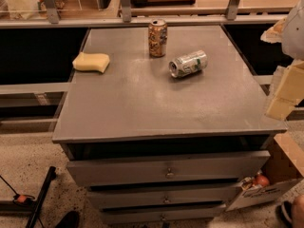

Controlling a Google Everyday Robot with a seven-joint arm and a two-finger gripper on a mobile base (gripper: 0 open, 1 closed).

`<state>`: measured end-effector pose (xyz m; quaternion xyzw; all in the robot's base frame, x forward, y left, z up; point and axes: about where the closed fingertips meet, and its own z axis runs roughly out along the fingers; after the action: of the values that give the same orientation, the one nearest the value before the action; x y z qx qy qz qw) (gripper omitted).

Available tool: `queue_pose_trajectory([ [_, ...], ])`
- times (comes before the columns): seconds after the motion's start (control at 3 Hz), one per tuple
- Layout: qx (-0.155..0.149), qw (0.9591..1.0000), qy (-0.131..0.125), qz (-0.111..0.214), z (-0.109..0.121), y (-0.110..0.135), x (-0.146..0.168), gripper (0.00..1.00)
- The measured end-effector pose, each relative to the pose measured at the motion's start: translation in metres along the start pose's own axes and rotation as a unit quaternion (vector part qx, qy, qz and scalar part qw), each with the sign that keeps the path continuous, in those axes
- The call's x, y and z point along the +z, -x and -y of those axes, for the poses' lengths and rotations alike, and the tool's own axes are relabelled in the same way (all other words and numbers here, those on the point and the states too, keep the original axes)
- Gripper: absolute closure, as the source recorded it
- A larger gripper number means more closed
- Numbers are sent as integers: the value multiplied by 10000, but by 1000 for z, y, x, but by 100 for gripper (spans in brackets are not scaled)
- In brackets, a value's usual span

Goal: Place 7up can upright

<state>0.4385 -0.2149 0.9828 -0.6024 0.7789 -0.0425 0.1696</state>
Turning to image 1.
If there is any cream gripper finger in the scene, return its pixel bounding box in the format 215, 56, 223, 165
260, 18, 286, 44
265, 60, 304, 121

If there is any silver green 7up can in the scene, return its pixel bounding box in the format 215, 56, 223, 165
169, 50, 208, 78

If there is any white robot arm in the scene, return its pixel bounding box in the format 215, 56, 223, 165
260, 0, 304, 120

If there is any orange brown soda can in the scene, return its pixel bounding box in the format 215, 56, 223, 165
148, 19, 167, 57

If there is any cardboard box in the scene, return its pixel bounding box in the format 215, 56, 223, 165
227, 132, 304, 211

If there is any red apple in box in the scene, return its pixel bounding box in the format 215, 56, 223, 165
255, 175, 270, 187

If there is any top grey drawer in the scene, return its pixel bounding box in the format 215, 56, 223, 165
66, 150, 270, 186

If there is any grey drawer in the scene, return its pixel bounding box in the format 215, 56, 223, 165
87, 183, 240, 209
66, 150, 270, 186
102, 203, 226, 224

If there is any sandalled foot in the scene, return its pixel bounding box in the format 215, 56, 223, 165
275, 195, 304, 228

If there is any bottom grey drawer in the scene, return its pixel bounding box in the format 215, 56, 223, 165
102, 203, 226, 224

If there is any middle grey drawer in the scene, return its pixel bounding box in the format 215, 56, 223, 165
87, 183, 240, 209

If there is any grey drawer cabinet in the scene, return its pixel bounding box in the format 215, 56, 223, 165
53, 26, 286, 215

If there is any yellow sponge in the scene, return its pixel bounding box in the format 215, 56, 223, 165
72, 52, 110, 73

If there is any black tripod leg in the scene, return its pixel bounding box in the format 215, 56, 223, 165
26, 166, 56, 228

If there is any black shoe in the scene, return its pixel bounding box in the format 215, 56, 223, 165
55, 211, 80, 228

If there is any metal railing frame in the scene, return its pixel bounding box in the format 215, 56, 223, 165
0, 0, 299, 29

